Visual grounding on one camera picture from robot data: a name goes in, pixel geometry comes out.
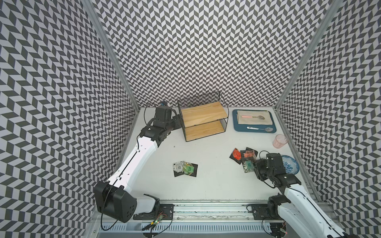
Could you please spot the white floral tea bag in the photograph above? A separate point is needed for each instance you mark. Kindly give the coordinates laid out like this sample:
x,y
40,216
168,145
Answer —
x,y
178,167

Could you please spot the small red tea bag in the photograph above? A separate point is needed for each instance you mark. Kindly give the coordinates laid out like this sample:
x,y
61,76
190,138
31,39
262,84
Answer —
x,y
236,156

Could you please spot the black wire wooden shelf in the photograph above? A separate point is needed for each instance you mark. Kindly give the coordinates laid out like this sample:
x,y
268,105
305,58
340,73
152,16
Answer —
x,y
203,115

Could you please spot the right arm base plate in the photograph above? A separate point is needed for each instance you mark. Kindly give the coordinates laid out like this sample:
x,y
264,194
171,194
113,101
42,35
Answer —
x,y
264,212

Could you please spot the pink plastic cup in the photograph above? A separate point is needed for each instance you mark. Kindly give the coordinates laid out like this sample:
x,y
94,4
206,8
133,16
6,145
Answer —
x,y
280,141

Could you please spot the aluminium front rail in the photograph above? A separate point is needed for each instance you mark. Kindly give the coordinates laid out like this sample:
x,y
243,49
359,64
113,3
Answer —
x,y
213,210

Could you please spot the pink handled spoon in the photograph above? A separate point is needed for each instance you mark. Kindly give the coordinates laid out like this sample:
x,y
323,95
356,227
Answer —
x,y
252,117

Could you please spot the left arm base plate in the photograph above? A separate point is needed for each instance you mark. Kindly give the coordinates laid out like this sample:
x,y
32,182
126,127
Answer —
x,y
165,211

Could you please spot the teal plastic tray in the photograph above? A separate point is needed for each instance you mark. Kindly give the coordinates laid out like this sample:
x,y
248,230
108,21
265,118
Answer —
x,y
243,128

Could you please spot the blue patterned bowl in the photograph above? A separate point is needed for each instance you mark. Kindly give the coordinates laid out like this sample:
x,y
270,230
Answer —
x,y
290,164

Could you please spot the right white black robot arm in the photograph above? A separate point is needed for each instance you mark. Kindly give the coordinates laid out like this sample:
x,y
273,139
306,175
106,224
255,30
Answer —
x,y
293,205

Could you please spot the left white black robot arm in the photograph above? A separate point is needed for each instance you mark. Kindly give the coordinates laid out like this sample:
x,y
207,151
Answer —
x,y
114,196

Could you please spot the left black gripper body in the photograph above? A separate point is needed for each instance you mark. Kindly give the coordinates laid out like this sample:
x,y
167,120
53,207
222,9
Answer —
x,y
175,123

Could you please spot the beige folded cloth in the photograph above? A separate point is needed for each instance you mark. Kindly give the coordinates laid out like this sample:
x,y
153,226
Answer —
x,y
254,118

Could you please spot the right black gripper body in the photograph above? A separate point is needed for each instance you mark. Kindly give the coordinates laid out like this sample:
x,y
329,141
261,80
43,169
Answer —
x,y
263,171

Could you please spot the white handled spoon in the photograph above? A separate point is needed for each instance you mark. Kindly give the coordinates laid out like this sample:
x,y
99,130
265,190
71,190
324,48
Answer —
x,y
268,130

